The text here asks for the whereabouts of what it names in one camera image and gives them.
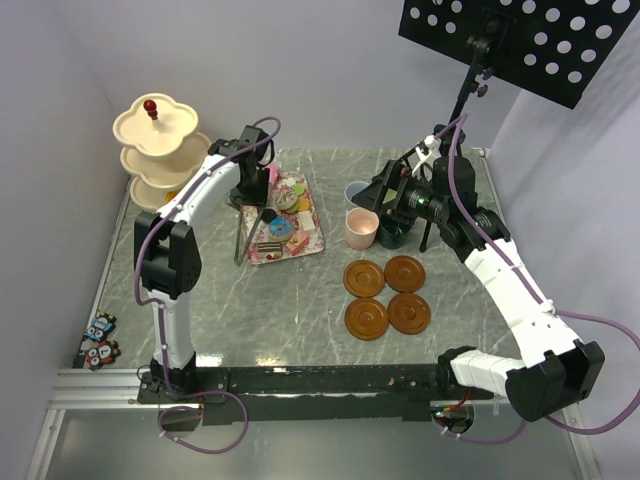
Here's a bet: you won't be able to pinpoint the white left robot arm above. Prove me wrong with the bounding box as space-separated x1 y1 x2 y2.
134 116 281 402

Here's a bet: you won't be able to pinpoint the black perforated calibration board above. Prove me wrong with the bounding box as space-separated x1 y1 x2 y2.
399 0 639 109

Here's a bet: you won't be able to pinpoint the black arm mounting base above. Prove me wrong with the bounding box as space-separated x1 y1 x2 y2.
137 364 493 426

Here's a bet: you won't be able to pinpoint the cream three-tier dessert stand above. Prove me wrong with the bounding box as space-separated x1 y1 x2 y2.
112 93 211 212

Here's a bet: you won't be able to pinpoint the black toy cookie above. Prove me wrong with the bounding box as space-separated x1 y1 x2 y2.
261 208 278 224

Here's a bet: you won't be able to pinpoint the pink mug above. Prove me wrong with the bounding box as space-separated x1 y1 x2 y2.
344 207 379 250

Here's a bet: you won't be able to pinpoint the dark green mug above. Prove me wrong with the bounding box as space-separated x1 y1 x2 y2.
377 222 412 250

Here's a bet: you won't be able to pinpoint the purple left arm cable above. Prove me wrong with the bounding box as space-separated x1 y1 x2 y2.
132 116 282 455

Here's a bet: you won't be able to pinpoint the pink toy cake slice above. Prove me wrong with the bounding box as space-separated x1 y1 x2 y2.
286 230 309 256

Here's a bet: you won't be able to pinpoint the aluminium frame rail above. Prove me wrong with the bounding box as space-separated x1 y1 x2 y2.
26 369 140 479

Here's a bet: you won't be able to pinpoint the floral serving tray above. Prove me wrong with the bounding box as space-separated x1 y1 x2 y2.
234 165 325 265

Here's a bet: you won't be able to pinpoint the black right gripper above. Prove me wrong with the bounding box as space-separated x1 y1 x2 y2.
351 160 450 226

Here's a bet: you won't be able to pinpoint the brown wooden coaster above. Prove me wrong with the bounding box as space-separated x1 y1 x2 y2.
344 298 389 341
384 255 426 293
343 260 385 298
387 293 431 335

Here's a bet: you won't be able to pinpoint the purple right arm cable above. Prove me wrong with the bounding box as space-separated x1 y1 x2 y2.
429 112 640 446

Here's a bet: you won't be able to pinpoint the metal serving tongs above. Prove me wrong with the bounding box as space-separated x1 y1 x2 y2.
233 206 265 266

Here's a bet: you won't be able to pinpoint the blue frosted toy donut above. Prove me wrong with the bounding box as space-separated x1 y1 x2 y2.
267 217 295 243

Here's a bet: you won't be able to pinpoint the cream toy wafer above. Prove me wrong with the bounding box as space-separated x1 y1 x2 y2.
296 210 316 232

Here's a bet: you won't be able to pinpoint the chocolate layer toy cake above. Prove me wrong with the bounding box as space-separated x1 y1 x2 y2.
256 242 283 255

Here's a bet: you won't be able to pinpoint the light blue mug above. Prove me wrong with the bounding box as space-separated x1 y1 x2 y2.
344 180 369 211

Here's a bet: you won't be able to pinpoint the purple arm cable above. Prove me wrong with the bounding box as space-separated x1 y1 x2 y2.
429 112 640 446
132 116 282 455

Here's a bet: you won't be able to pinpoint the pink toy popsicle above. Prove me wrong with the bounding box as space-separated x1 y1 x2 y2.
267 164 279 185

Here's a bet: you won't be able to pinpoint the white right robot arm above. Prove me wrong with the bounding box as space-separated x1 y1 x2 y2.
354 156 605 422

